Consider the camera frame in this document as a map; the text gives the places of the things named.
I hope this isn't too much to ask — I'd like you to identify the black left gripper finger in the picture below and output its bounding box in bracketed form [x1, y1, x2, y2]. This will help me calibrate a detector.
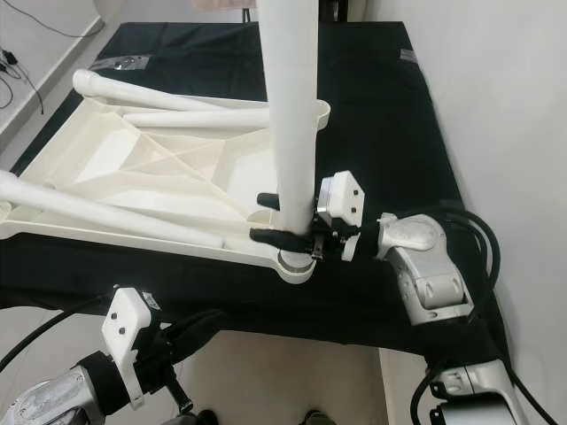
[155, 310, 231, 348]
[158, 316, 231, 362]

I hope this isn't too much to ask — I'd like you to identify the white plastic table top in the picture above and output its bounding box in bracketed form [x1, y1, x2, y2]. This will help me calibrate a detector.
[0, 89, 331, 286]

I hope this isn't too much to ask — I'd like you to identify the beige cloth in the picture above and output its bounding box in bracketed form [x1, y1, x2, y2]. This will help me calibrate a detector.
[193, 0, 258, 12]

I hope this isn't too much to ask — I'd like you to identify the clear plastic bag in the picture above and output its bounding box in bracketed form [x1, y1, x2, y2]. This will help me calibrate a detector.
[93, 55, 153, 72]

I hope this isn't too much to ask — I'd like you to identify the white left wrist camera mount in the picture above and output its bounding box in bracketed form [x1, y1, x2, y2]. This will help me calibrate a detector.
[105, 288, 153, 399]

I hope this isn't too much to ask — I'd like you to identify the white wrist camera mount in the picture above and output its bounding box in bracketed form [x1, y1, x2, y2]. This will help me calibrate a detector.
[316, 170, 366, 228]
[105, 288, 153, 399]

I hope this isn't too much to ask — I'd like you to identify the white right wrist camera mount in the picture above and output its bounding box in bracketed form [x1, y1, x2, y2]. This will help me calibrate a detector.
[316, 170, 366, 228]

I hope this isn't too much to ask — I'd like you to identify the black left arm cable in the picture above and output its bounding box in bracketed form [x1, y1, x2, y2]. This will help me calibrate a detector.
[0, 295, 116, 373]

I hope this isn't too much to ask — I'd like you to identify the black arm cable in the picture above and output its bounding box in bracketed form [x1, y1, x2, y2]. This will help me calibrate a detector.
[381, 208, 555, 425]
[0, 295, 116, 373]

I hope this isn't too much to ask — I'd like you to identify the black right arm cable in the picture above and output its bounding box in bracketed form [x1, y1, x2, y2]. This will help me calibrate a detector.
[381, 208, 555, 425]

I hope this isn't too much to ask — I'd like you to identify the thin black wall cable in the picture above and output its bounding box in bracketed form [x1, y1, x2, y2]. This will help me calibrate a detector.
[0, 0, 47, 113]

